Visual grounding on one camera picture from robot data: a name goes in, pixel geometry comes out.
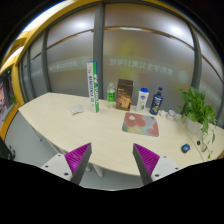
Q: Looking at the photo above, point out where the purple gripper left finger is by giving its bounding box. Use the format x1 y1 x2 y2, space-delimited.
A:
40 142 93 186

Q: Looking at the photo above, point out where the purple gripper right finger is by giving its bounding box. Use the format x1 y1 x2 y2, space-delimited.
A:
132 143 181 186

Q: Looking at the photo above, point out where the floral mouse pad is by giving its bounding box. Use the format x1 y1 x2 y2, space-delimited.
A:
122 112 159 137

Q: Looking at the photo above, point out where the blue computer mouse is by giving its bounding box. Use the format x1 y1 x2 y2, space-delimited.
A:
181 144 190 153

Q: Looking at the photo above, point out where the small white jar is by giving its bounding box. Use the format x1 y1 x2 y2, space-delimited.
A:
159 110 167 117

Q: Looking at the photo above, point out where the white blister pack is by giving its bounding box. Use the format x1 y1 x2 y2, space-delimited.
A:
69 104 83 115

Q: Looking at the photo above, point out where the white cup red band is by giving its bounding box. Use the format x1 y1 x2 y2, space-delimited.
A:
166 110 176 121

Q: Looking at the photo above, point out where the dark blue shampoo bottle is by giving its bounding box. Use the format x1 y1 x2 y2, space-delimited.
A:
150 87 163 115

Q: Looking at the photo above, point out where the clear green-label bottle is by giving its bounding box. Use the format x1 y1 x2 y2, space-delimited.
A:
107 83 115 108

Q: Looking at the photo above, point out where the white shampoo bottle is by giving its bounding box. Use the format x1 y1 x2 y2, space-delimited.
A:
136 88 149 112

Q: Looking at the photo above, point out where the potted green plant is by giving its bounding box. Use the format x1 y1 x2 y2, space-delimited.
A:
178 87 217 158

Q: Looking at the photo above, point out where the brown paper bag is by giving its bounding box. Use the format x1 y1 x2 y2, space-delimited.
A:
116 79 134 111

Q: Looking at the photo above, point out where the tall green white box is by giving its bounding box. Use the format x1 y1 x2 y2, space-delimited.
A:
87 61 99 113

